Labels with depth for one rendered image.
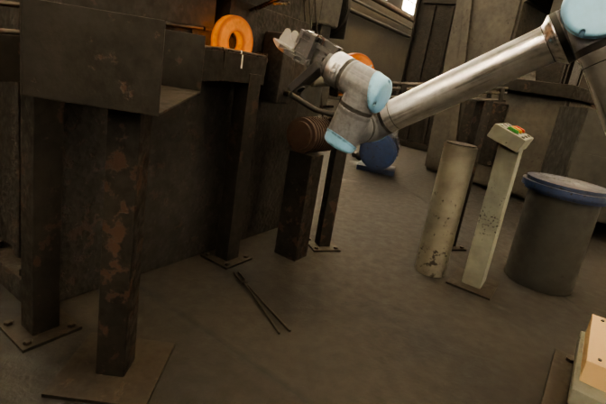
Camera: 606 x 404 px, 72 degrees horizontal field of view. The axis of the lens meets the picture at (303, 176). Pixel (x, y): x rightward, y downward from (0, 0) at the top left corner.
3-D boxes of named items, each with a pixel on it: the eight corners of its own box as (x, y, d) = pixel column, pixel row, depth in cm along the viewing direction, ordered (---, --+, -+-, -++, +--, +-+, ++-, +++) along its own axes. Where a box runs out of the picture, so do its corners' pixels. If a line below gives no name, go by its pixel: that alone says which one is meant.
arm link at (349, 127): (362, 153, 116) (383, 114, 111) (342, 158, 107) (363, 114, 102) (336, 136, 120) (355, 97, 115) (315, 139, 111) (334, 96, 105)
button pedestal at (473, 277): (443, 285, 157) (486, 122, 142) (460, 267, 177) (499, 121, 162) (488, 303, 149) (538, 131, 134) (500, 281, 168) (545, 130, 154)
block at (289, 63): (252, 99, 152) (261, 30, 146) (267, 100, 158) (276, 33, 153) (276, 104, 146) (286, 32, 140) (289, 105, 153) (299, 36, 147)
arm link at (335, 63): (346, 91, 114) (328, 89, 106) (333, 83, 116) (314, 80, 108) (362, 59, 110) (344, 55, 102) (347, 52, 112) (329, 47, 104)
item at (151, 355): (21, 419, 76) (19, -5, 59) (91, 332, 101) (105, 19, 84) (133, 434, 77) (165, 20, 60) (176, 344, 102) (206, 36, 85)
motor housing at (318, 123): (265, 252, 160) (286, 113, 147) (298, 239, 178) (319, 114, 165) (293, 265, 153) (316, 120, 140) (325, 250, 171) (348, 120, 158)
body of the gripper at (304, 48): (314, 32, 116) (348, 50, 111) (302, 61, 120) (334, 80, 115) (298, 27, 110) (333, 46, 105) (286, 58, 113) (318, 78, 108)
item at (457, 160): (409, 270, 166) (440, 141, 154) (420, 261, 176) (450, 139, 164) (439, 281, 160) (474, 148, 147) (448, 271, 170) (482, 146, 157)
